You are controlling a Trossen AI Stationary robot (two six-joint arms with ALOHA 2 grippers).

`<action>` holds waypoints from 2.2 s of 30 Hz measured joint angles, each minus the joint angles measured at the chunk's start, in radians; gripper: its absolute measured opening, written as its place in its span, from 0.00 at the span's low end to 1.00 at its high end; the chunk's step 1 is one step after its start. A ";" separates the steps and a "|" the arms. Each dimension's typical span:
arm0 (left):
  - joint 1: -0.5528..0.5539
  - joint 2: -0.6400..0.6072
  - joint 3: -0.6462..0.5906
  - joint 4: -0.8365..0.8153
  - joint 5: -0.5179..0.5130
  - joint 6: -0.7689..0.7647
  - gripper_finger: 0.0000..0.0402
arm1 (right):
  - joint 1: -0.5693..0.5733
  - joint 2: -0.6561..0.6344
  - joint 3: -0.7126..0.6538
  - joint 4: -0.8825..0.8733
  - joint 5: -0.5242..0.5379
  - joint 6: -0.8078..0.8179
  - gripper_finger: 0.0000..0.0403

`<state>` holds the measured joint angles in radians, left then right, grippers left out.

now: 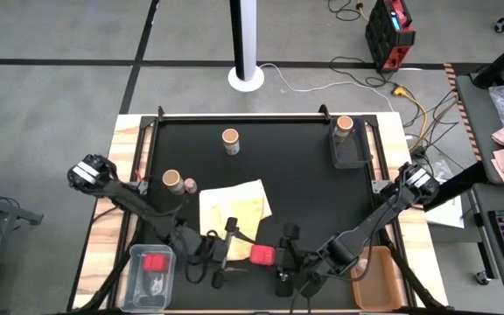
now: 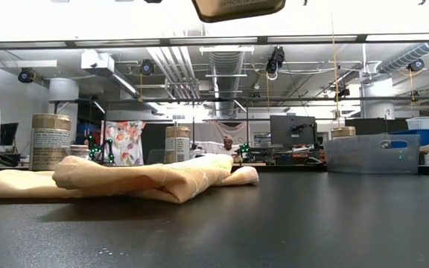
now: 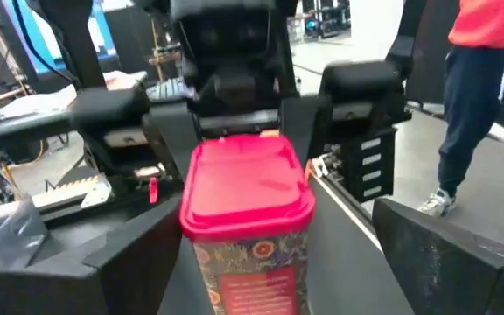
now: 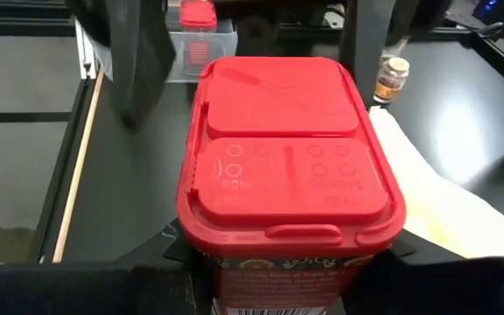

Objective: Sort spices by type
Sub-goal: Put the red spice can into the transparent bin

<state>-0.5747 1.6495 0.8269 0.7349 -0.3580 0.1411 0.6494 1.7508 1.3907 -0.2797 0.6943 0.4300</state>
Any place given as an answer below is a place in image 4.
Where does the clear plastic bin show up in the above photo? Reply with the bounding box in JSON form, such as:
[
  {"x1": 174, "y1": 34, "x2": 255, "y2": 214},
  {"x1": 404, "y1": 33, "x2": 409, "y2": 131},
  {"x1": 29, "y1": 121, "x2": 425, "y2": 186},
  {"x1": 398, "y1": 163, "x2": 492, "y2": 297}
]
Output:
[{"x1": 165, "y1": 0, "x2": 239, "y2": 84}]

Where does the red-lid spice container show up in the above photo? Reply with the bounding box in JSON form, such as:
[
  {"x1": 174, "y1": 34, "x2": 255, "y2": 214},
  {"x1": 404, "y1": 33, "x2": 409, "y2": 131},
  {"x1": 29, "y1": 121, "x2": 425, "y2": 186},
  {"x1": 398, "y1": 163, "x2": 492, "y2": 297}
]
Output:
[
  {"x1": 175, "y1": 55, "x2": 408, "y2": 315},
  {"x1": 178, "y1": 0, "x2": 218, "y2": 74}
]

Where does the small cork-top glass jar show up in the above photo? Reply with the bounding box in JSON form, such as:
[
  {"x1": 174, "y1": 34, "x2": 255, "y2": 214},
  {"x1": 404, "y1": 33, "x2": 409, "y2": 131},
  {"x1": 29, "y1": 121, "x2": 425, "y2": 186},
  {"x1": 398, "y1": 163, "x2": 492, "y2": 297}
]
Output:
[{"x1": 372, "y1": 56, "x2": 410, "y2": 105}]

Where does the yellow folded cloth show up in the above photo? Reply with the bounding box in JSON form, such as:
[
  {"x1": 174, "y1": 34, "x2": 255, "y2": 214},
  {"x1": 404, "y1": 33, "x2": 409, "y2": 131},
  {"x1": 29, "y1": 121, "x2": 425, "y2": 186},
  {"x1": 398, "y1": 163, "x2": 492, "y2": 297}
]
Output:
[{"x1": 367, "y1": 107, "x2": 504, "y2": 260}]

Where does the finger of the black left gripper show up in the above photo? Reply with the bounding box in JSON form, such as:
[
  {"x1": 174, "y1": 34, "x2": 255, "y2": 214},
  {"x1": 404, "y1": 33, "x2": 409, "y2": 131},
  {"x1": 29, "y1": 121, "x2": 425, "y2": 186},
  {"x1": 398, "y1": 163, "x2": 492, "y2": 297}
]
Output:
[
  {"x1": 339, "y1": 0, "x2": 396, "y2": 106},
  {"x1": 66, "y1": 0, "x2": 177, "y2": 130}
]

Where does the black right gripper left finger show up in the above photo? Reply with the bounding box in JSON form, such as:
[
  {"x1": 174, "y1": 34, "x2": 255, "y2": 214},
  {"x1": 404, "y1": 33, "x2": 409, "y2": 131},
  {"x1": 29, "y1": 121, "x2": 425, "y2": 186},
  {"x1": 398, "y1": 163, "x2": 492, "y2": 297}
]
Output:
[{"x1": 118, "y1": 217, "x2": 213, "y2": 315}]

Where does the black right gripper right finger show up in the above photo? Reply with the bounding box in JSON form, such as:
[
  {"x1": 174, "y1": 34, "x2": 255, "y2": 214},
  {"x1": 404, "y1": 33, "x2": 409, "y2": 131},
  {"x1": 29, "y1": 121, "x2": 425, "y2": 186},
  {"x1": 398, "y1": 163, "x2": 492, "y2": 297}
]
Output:
[{"x1": 343, "y1": 230, "x2": 467, "y2": 315}]

